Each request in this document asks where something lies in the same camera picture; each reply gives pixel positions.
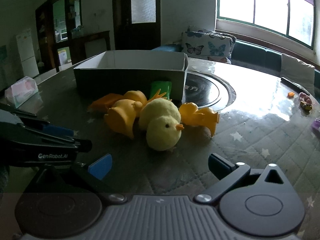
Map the yellow rubber duck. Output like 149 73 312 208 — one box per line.
104 99 143 138

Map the orange plastic block toy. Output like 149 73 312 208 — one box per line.
87 93 124 113

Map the orange rubber duck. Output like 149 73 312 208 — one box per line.
179 102 220 137

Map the tissue pack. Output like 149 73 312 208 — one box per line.
4 76 39 108

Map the yellow plush chick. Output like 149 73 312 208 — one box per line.
138 98 184 151

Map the orange bird foot toy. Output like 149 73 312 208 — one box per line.
147 89 167 103

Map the white refrigerator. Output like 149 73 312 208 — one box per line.
16 29 39 78

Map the white cardboard box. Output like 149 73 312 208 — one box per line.
73 50 188 102

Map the small orange toy piece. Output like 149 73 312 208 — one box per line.
287 92 295 98

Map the purple toy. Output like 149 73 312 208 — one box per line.
311 119 320 133

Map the dark wooden cabinet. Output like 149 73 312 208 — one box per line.
35 0 111 74

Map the small yellow toy car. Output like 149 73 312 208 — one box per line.
302 103 312 111

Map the green block toy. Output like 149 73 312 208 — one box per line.
150 81 172 100

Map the pink toy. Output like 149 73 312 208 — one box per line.
299 92 312 105

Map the black remote control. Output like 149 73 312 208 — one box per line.
280 77 310 96

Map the blue sofa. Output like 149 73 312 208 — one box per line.
156 40 319 93

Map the grey cushion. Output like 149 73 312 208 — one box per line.
280 54 315 96

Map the butterfly pillow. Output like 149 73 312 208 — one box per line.
181 26 236 64

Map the dark door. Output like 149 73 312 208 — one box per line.
112 0 161 50

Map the window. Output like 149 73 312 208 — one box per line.
217 0 316 48

